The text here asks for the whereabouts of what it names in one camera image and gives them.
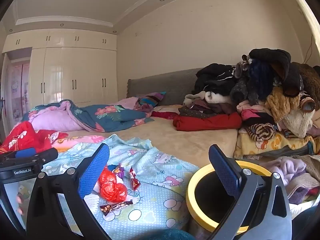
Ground light pink pillow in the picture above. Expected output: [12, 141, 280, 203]
[117, 97, 140, 110]

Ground yellow fuzzy garment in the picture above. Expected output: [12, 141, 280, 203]
[265, 86, 304, 123]

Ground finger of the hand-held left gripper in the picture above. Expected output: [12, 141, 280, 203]
[14, 148, 37, 158]
[35, 147, 59, 165]

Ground brown striped knit garment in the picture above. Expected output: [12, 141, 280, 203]
[246, 123, 277, 142]

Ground cream fleece garment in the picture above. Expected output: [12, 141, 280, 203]
[285, 107, 314, 138]

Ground yellow-rimmed black trash bin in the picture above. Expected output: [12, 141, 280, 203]
[185, 160, 273, 233]

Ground red floral cloth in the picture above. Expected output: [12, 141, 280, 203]
[0, 121, 69, 154]

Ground crimson cloth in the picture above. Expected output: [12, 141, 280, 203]
[151, 111, 178, 120]

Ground striped pillow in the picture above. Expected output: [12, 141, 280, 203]
[136, 92, 167, 110]

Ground brown folded clothes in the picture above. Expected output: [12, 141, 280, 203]
[179, 100, 235, 117]

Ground purple cloth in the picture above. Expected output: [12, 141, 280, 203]
[287, 187, 309, 205]

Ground red folded cloth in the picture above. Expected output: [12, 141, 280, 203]
[172, 112, 242, 132]

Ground grey knit garment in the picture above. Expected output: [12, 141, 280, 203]
[229, 77, 250, 103]

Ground brown snack bar wrapper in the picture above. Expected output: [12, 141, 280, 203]
[100, 200, 134, 217]

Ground person's left hand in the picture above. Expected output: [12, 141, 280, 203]
[15, 194, 25, 217]

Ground beige bed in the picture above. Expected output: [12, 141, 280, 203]
[62, 105, 239, 170]

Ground red candy wrapper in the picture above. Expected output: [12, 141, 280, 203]
[129, 166, 142, 191]

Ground lavender and beige sweaters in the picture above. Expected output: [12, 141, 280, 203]
[287, 155, 320, 195]

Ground grey bed headboard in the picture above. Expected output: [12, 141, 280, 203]
[126, 67, 204, 105]

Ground pink garment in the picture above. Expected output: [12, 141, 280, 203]
[236, 100, 268, 121]

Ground pink printed door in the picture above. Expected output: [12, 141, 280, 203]
[5, 64, 30, 130]

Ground black jacket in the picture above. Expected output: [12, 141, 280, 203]
[196, 63, 238, 93]

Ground red plastic bag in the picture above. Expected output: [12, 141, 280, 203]
[97, 166, 128, 203]

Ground pink printed blanket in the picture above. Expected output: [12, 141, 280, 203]
[51, 135, 105, 153]

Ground light blue printed sheet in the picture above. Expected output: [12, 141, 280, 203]
[17, 134, 200, 240]

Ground blue floral quilt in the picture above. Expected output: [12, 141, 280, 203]
[21, 99, 155, 133]

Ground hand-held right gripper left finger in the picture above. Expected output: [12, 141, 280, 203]
[26, 144, 110, 240]

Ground cream wardrobe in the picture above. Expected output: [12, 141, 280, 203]
[2, 29, 118, 105]

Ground dark blue fuzzy garment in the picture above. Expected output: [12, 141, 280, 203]
[247, 59, 274, 100]

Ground black knit garment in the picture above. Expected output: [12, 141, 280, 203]
[249, 48, 304, 98]

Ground brown fur garment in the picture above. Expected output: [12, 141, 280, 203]
[287, 62, 320, 99]

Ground white fleece garment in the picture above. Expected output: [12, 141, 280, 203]
[183, 91, 233, 105]

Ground purple candy wrapper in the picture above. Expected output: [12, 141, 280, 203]
[111, 163, 125, 180]

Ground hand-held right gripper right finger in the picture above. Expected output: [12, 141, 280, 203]
[207, 144, 293, 240]

